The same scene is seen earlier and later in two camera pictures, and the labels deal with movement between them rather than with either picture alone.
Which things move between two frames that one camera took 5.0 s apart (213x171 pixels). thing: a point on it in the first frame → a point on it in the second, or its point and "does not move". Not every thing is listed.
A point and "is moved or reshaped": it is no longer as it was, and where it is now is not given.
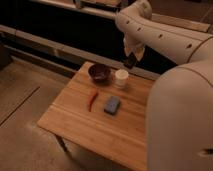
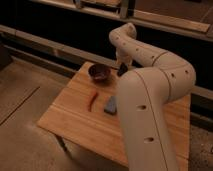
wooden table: [102, 120] does not move
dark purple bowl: [100, 73] does not move
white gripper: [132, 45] → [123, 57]
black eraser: [130, 61] is moved or reshaped
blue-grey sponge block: [112, 105] does not move
